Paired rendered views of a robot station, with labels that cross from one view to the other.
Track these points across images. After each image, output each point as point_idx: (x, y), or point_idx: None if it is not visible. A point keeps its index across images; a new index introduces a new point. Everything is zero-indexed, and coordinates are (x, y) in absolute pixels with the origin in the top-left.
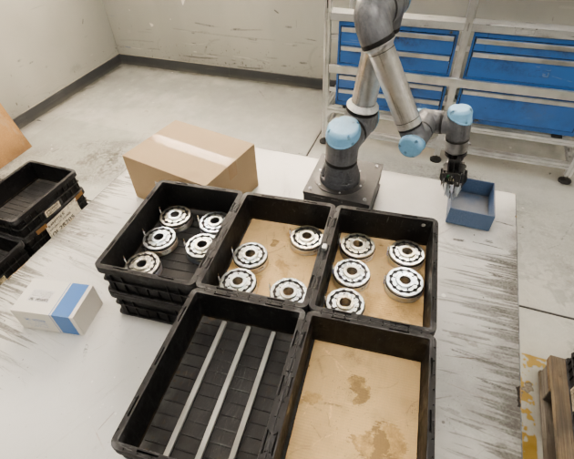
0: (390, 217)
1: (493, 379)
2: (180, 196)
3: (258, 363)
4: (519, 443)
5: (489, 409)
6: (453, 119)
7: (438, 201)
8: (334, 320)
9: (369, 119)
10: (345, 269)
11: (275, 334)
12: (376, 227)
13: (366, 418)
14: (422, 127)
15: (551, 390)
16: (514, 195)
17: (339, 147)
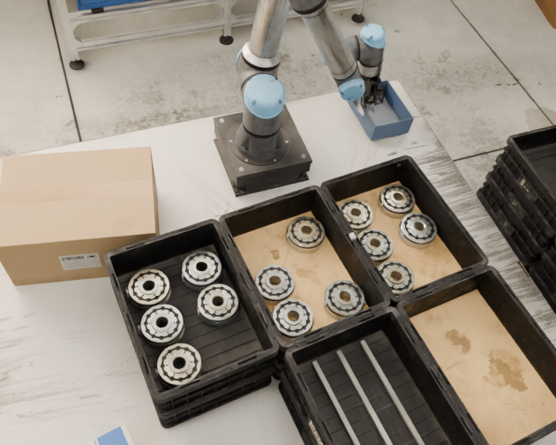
0: (371, 171)
1: (501, 266)
2: (134, 260)
3: (374, 376)
4: (546, 303)
5: (514, 290)
6: (372, 45)
7: (347, 119)
8: (420, 298)
9: (277, 68)
10: (369, 244)
11: (364, 342)
12: (356, 185)
13: (481, 358)
14: (357, 67)
15: None
16: (398, 82)
17: (272, 115)
